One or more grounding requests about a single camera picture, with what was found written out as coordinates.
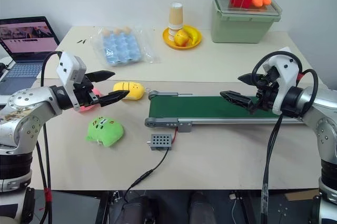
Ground grey perforated control box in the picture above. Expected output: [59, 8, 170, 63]
[146, 133, 173, 152]

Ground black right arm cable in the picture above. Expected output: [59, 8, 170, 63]
[251, 50, 320, 224]

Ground orange yellow apple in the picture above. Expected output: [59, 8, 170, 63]
[173, 29, 193, 47]

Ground green conveyor belt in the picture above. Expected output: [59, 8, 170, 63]
[144, 89, 304, 134]

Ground green plastic bin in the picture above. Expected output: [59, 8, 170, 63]
[210, 0, 282, 44]

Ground stacked paper cups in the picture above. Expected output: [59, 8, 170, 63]
[168, 2, 184, 42]

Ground yellow plush toy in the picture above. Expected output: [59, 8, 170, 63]
[113, 81, 145, 101]

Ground yellow banana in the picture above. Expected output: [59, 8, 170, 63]
[183, 25, 200, 45]

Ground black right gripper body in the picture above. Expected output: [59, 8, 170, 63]
[250, 66, 281, 115]

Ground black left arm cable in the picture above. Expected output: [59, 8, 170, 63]
[35, 50, 64, 224]

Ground blue egg tray in bag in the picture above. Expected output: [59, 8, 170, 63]
[90, 25, 162, 65]

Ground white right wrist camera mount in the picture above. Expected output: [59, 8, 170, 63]
[261, 55, 301, 116]

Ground open laptop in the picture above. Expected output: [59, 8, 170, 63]
[0, 16, 62, 104]

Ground yellow plate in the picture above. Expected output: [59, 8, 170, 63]
[162, 25, 203, 50]

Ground dark rounded shape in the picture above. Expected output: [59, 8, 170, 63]
[122, 194, 159, 224]

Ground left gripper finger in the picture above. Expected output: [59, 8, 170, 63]
[85, 70, 116, 83]
[98, 90, 131, 108]

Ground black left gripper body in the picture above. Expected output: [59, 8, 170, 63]
[72, 75, 103, 109]

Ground black power cable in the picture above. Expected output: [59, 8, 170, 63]
[121, 147, 171, 209]

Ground green plush toy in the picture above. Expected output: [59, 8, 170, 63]
[84, 115, 125, 148]

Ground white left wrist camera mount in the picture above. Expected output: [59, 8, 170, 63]
[55, 51, 87, 111]

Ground pink plush toy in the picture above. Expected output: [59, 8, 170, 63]
[77, 87, 105, 114]

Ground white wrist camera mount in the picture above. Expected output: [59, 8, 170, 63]
[55, 51, 87, 111]
[261, 55, 301, 116]

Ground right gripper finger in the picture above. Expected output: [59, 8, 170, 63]
[237, 73, 261, 86]
[219, 90, 258, 112]

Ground clear bin lid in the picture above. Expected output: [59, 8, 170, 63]
[215, 0, 283, 16]

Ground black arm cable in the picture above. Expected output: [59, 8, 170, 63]
[35, 50, 64, 224]
[251, 50, 320, 224]

